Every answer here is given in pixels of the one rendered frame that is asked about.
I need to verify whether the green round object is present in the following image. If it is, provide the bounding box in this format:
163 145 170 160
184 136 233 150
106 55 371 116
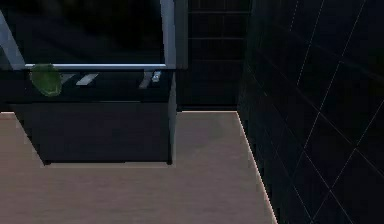
29 63 63 98

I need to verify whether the black cabinet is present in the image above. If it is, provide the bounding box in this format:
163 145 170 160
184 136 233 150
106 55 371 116
0 68 178 167

